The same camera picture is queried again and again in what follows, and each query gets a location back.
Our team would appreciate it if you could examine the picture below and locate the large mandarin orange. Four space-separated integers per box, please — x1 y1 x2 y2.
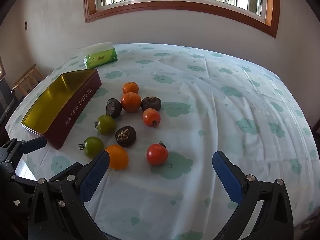
121 92 142 113

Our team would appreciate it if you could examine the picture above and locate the dark brown water chestnut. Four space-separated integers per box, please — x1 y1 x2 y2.
141 97 162 112
106 98 122 119
115 126 137 147

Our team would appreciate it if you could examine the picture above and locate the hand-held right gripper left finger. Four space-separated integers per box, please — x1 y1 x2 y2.
28 150 110 240

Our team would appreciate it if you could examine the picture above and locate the red tomato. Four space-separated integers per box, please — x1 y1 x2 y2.
146 141 169 166

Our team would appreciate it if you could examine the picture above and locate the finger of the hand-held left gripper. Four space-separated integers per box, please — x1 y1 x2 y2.
49 162 83 183
0 137 47 167

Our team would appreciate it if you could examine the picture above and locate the orange-red tomato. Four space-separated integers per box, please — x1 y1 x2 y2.
142 108 161 128

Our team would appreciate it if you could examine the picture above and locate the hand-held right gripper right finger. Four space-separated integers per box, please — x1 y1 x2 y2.
212 151 294 240

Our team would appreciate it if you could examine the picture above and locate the wooden chair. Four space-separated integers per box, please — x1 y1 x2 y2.
12 64 45 97

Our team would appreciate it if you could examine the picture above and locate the green tissue pack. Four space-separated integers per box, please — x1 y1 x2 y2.
84 42 118 70

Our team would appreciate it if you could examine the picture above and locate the yellow-orange tomato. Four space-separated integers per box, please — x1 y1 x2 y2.
105 144 129 170

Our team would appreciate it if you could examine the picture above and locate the wooden framed window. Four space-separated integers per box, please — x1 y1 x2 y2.
82 0 281 39

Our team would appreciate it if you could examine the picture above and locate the dark furniture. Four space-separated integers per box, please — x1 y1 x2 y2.
0 76 18 140

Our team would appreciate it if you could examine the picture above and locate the cloud printed white tablecloth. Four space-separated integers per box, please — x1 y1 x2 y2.
5 44 318 240

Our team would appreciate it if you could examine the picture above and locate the maroon tin box gold inside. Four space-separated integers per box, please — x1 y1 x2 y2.
21 69 102 150

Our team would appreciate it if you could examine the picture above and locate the green tomato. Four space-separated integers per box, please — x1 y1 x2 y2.
94 115 117 136
78 136 105 159

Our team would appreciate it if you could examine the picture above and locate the small mandarin orange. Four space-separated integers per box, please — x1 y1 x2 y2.
122 82 139 95

